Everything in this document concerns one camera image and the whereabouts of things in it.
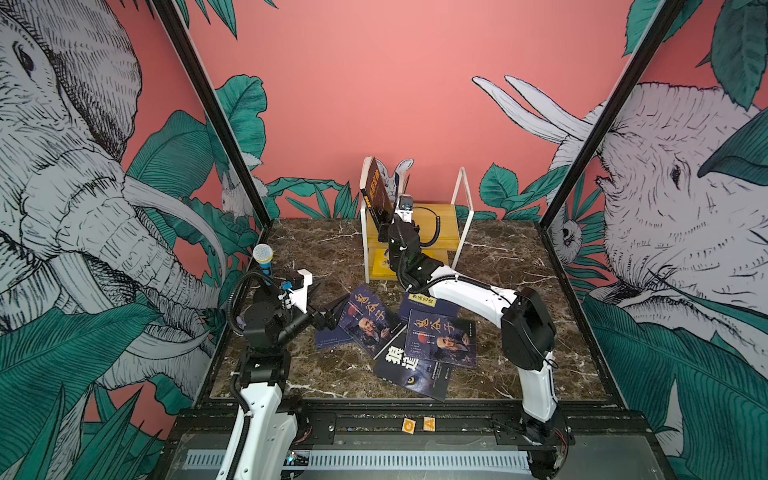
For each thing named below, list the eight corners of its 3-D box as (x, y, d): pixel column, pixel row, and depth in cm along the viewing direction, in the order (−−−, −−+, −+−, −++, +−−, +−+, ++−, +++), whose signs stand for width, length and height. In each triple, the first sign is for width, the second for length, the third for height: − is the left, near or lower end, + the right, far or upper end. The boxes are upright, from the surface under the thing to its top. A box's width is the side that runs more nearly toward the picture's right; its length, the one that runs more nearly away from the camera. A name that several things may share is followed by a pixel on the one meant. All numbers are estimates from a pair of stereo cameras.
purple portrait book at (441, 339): (404, 358, 88) (405, 354, 85) (409, 314, 97) (410, 309, 94) (475, 368, 86) (478, 364, 83) (473, 323, 95) (476, 318, 93)
